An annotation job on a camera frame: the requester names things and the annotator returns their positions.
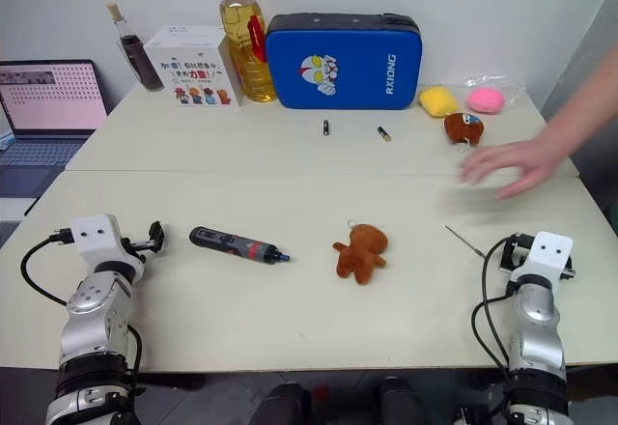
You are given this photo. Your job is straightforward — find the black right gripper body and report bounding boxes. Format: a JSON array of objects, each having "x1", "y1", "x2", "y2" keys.
[{"x1": 501, "y1": 233, "x2": 535, "y2": 274}]

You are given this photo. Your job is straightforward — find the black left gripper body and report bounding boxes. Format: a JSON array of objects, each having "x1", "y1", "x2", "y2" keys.
[{"x1": 120, "y1": 235, "x2": 154, "y2": 268}]

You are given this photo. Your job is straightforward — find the thin metal rod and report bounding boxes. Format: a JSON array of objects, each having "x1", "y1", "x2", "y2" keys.
[{"x1": 444, "y1": 224, "x2": 486, "y2": 258}]

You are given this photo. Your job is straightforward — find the grey red electric screwdriver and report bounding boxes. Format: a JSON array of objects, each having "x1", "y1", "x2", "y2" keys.
[{"x1": 188, "y1": 225, "x2": 294, "y2": 267}]

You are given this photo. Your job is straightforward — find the person's bare hand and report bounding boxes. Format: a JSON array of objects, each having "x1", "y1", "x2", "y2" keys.
[{"x1": 457, "y1": 138, "x2": 564, "y2": 202}]

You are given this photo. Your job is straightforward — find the small brown plush toy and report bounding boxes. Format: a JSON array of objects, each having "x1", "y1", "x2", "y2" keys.
[{"x1": 443, "y1": 111, "x2": 486, "y2": 150}]

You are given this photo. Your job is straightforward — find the pink round sponge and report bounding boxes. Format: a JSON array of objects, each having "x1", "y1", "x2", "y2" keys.
[{"x1": 465, "y1": 87, "x2": 507, "y2": 117}]

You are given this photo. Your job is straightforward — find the brown gingerbread plush toy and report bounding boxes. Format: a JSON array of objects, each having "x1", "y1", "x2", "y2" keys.
[{"x1": 331, "y1": 219, "x2": 390, "y2": 286}]

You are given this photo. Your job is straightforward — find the pink sponge in bag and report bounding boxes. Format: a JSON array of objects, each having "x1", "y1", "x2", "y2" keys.
[{"x1": 464, "y1": 73, "x2": 528, "y2": 108}]

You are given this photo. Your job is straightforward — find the yellow plush toy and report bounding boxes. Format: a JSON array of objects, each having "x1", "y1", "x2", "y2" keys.
[{"x1": 418, "y1": 85, "x2": 461, "y2": 119}]

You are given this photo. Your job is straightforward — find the grey open laptop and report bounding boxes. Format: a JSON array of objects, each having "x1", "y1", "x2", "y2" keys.
[{"x1": 0, "y1": 59, "x2": 109, "y2": 200}]

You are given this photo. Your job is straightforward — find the white printed carton box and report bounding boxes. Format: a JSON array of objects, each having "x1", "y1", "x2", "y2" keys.
[{"x1": 142, "y1": 24, "x2": 245, "y2": 109}]

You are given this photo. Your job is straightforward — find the dark sauce glass bottle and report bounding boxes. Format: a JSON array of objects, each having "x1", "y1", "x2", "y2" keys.
[{"x1": 106, "y1": 2, "x2": 166, "y2": 92}]

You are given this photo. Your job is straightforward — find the yellow cooking oil bottle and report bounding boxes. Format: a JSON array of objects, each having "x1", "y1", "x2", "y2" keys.
[{"x1": 218, "y1": 0, "x2": 277, "y2": 104}]

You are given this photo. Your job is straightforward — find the blue cartoon print case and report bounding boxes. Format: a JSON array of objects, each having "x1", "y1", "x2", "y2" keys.
[{"x1": 264, "y1": 12, "x2": 423, "y2": 111}]

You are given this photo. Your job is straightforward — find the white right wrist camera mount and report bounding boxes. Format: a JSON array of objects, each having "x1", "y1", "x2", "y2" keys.
[{"x1": 510, "y1": 231, "x2": 574, "y2": 287}]

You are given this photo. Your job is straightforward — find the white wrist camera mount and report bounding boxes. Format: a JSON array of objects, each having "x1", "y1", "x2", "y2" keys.
[
  {"x1": 69, "y1": 212, "x2": 127, "y2": 266},
  {"x1": 510, "y1": 231, "x2": 574, "y2": 287}
]

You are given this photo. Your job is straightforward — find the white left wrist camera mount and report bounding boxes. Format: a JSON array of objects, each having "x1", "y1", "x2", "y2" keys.
[{"x1": 69, "y1": 212, "x2": 127, "y2": 266}]

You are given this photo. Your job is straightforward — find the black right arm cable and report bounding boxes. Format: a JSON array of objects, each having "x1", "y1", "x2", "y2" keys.
[{"x1": 470, "y1": 239, "x2": 516, "y2": 378}]

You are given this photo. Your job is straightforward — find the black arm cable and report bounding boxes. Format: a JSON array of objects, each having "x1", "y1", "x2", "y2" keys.
[
  {"x1": 470, "y1": 239, "x2": 516, "y2": 378},
  {"x1": 20, "y1": 227, "x2": 74, "y2": 306}
]

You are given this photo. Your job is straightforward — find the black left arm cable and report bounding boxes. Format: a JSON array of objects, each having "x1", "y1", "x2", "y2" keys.
[{"x1": 20, "y1": 227, "x2": 74, "y2": 306}]

